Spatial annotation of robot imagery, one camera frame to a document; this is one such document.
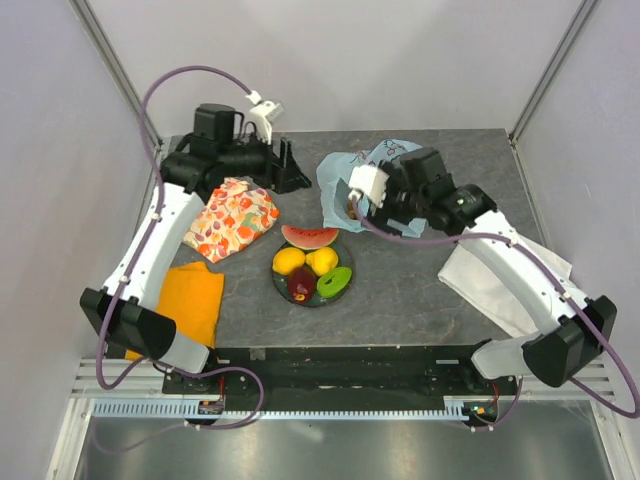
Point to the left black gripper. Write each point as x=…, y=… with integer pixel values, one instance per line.
x=281, y=177

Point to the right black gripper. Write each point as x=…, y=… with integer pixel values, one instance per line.
x=380, y=215

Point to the light blue plastic bag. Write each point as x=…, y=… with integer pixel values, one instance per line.
x=333, y=175

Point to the fake watermelon slice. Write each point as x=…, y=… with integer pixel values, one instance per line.
x=309, y=239

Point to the yellow fake lemon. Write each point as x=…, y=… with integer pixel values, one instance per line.
x=287, y=260

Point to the fake red mango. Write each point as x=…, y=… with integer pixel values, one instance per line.
x=301, y=284

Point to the fake green kiwi slice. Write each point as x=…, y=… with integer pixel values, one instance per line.
x=334, y=282

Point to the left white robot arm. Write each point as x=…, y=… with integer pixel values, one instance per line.
x=224, y=143

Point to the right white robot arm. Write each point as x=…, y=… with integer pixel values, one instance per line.
x=570, y=326

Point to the fake brown grape bunch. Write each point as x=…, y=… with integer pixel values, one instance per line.
x=351, y=209

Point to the floral orange cloth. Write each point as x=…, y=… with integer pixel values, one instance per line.
x=235, y=216

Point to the white towel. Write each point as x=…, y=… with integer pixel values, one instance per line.
x=480, y=280

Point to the blue ceramic plate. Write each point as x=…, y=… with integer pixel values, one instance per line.
x=345, y=259

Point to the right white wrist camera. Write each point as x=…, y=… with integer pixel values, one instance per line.
x=370, y=182

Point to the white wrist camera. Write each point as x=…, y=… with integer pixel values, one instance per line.
x=370, y=182
x=263, y=114

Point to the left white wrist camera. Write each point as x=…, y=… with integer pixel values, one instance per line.
x=263, y=114

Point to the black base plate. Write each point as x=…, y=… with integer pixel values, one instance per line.
x=434, y=370

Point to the light blue cable duct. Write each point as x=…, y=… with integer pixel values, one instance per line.
x=194, y=409

